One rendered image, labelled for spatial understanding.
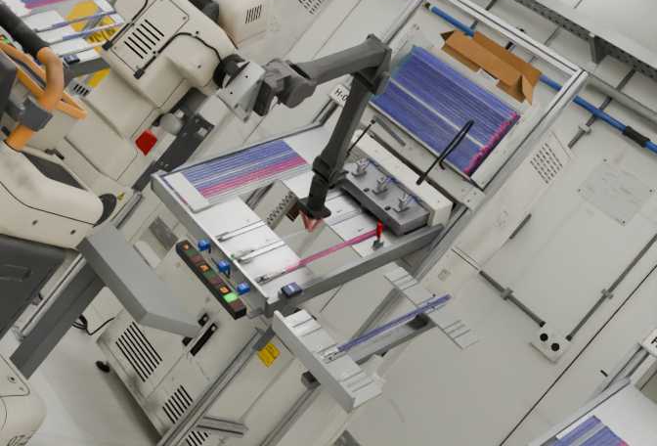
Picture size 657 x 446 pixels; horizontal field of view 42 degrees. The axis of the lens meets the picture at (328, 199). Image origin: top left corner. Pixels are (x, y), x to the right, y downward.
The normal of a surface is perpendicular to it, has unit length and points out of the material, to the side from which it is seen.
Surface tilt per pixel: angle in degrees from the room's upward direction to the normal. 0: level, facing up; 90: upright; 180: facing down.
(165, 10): 82
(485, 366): 90
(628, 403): 44
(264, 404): 90
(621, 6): 90
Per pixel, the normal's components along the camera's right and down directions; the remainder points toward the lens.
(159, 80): 0.70, 0.62
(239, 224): 0.13, -0.78
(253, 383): -0.47, -0.33
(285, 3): 0.61, 0.55
